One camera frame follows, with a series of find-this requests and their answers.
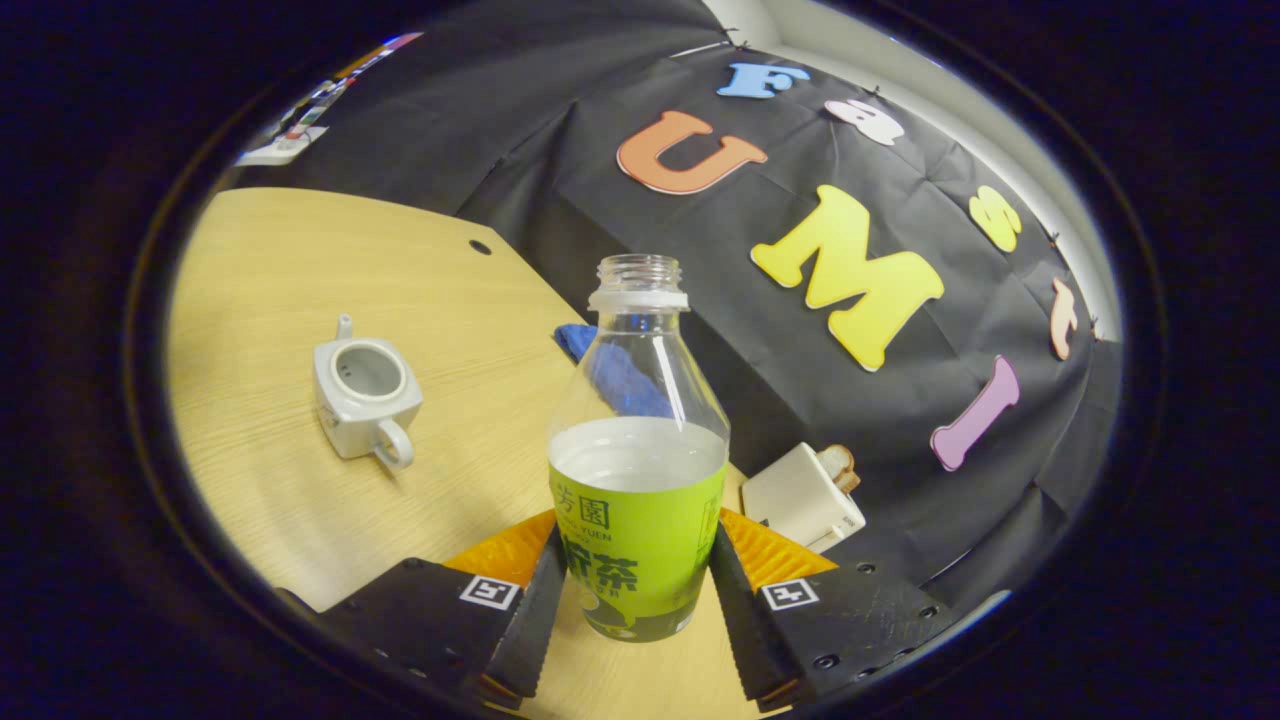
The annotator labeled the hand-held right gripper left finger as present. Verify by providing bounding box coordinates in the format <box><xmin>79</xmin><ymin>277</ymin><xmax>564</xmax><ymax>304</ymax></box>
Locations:
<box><xmin>320</xmin><ymin>510</ymin><xmax>569</xmax><ymax>711</ymax></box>

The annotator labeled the green label water bottle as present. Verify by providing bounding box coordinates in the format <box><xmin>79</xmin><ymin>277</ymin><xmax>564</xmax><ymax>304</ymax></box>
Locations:
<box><xmin>547</xmin><ymin>254</ymin><xmax>731</xmax><ymax>643</ymax></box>

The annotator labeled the white toaster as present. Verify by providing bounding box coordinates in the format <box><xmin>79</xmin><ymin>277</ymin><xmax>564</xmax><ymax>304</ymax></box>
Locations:
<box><xmin>741</xmin><ymin>443</ymin><xmax>867</xmax><ymax>554</ymax></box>

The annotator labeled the small white side table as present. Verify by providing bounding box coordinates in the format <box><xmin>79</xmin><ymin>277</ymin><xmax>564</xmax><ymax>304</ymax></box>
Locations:
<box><xmin>237</xmin><ymin>125</ymin><xmax>329</xmax><ymax>167</ymax></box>

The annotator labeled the white ceramic teacup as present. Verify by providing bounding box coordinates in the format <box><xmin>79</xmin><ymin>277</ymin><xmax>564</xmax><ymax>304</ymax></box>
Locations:
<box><xmin>313</xmin><ymin>315</ymin><xmax>424</xmax><ymax>471</ymax></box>

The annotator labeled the computer monitor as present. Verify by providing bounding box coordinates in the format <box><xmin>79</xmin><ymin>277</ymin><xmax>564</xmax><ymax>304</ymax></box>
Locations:
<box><xmin>290</xmin><ymin>32</ymin><xmax>426</xmax><ymax>141</ymax></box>

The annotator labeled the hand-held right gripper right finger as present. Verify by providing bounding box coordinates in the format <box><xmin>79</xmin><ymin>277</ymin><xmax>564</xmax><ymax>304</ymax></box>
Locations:
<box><xmin>708</xmin><ymin>507</ymin><xmax>966</xmax><ymax>713</ymax></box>

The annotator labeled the bread slice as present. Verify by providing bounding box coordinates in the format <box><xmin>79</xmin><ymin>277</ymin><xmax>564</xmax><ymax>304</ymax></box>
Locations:
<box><xmin>818</xmin><ymin>445</ymin><xmax>859</xmax><ymax>493</ymax></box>

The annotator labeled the blue towel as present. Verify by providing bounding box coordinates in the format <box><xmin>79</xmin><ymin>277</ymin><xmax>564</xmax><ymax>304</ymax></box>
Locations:
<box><xmin>555</xmin><ymin>323</ymin><xmax>676</xmax><ymax>419</ymax></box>

